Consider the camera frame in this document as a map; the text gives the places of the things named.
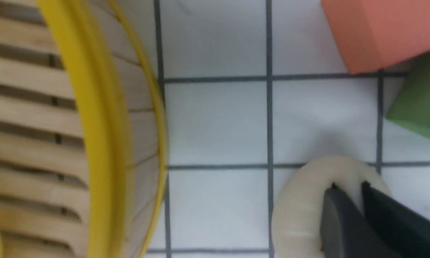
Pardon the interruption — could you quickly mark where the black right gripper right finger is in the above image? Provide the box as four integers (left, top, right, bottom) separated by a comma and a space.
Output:
362, 181, 430, 258

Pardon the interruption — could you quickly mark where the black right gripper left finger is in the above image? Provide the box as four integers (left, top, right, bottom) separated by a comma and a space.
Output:
320, 183, 401, 258

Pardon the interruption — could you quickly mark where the white bun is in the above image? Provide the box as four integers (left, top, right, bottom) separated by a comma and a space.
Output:
271, 156, 391, 258

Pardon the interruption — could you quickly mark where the bamboo steamer tray yellow rim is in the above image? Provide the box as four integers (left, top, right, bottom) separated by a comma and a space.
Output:
0, 0, 168, 258

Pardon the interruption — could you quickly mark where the green cube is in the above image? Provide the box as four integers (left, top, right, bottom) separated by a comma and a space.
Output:
386, 51, 430, 139

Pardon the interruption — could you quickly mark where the white grid tablecloth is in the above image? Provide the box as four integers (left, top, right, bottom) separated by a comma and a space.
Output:
115, 0, 430, 258

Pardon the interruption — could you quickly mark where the orange cube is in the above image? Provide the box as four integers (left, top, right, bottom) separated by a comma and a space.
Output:
320, 0, 430, 75

